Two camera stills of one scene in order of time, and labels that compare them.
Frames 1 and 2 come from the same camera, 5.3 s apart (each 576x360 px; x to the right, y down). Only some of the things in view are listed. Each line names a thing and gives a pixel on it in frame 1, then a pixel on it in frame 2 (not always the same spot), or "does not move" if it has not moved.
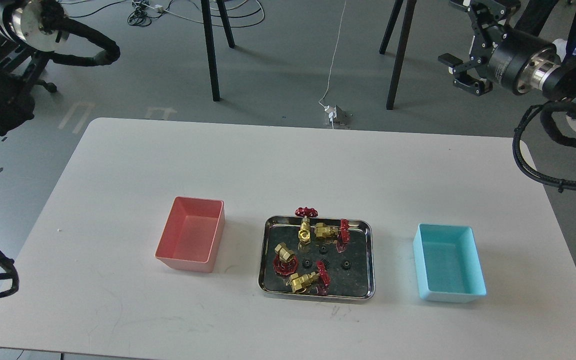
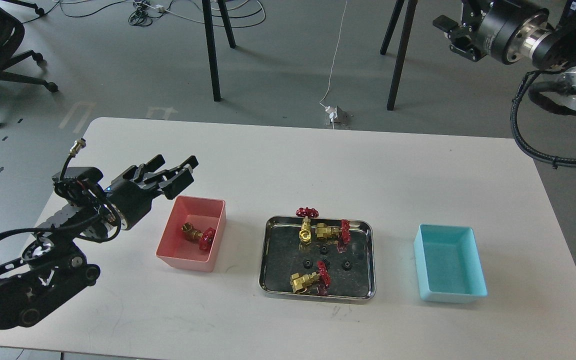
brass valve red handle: [285, 262] to [206, 237]
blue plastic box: [448, 265] does not move
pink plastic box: [191, 238] does not move
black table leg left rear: [225, 20] does not move
